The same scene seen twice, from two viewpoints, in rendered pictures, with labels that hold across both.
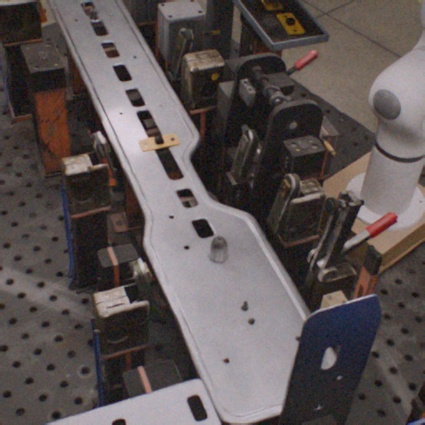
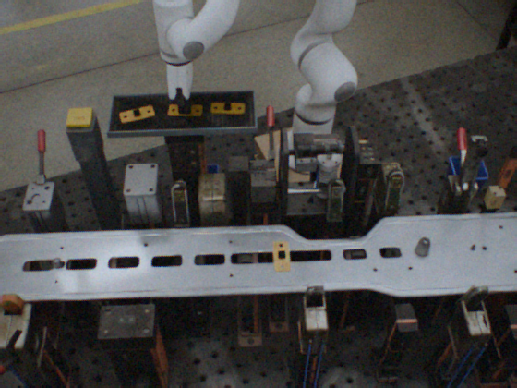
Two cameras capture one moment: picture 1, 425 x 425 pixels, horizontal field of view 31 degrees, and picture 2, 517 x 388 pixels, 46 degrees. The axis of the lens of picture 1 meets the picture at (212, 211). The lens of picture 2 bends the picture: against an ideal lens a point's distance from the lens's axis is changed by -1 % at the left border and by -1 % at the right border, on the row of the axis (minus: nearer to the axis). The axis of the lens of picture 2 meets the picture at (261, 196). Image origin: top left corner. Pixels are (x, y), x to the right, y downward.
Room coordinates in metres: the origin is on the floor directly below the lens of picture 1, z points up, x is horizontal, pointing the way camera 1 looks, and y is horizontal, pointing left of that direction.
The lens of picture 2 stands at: (0.99, 0.90, 2.25)
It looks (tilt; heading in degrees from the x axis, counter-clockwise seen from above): 51 degrees down; 291
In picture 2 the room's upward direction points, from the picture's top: 1 degrees clockwise
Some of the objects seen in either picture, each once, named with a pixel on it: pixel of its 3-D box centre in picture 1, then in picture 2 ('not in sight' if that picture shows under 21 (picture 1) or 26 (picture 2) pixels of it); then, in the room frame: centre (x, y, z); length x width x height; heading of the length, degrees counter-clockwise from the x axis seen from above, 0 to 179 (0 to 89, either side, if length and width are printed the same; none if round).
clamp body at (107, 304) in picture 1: (121, 357); (455, 351); (0.78, 0.14, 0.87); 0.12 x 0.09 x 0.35; 114
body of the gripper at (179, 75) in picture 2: not in sight; (180, 69); (1.58, -0.09, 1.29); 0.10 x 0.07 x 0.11; 110
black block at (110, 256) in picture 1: (119, 305); (395, 345); (0.92, 0.17, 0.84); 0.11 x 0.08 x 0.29; 114
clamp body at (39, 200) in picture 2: (148, 36); (56, 236); (1.84, 0.22, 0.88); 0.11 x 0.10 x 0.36; 114
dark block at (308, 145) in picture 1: (290, 222); (357, 204); (1.12, -0.16, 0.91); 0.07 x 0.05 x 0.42; 114
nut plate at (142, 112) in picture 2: not in sight; (137, 113); (1.68, -0.04, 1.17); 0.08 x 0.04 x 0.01; 41
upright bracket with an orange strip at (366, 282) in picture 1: (346, 346); (489, 209); (0.78, -0.25, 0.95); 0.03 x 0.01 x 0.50; 24
